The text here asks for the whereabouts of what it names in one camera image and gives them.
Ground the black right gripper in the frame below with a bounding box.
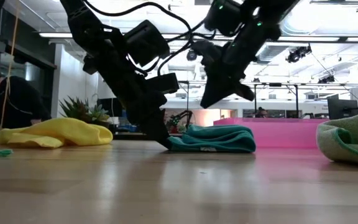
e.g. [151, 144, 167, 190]
[200, 57, 256, 108]

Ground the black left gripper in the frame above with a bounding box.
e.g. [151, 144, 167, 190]
[84, 49, 174, 151]

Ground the teal microfiber towel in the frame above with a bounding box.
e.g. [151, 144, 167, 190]
[167, 124, 257, 154]

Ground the yellow microfiber towel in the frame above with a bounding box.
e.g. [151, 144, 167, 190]
[0, 117, 114, 149]

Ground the person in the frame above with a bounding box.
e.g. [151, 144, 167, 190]
[255, 106, 270, 118]
[0, 63, 52, 130]

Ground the black computer monitor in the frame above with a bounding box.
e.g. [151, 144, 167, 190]
[97, 98, 124, 118]
[327, 98, 358, 121]

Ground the pink plastic bin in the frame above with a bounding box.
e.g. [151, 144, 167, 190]
[213, 117, 331, 149]

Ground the potted succulent plant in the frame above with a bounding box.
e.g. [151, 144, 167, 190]
[58, 95, 111, 128]

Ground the black ceiling spotlight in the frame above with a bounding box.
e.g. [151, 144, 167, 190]
[285, 45, 312, 63]
[318, 75, 336, 84]

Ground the black metal workstation frame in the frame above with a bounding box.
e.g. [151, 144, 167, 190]
[253, 82, 300, 119]
[178, 80, 190, 121]

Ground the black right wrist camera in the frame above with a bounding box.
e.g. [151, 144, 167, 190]
[191, 39, 226, 63]

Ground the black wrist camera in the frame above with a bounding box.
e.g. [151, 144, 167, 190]
[191, 39, 226, 63]
[146, 73, 180, 94]

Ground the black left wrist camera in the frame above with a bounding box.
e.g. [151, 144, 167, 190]
[146, 73, 180, 94]

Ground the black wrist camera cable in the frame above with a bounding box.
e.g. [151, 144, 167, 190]
[82, 0, 194, 77]

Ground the yellow power cable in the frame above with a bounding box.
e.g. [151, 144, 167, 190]
[0, 0, 21, 131]

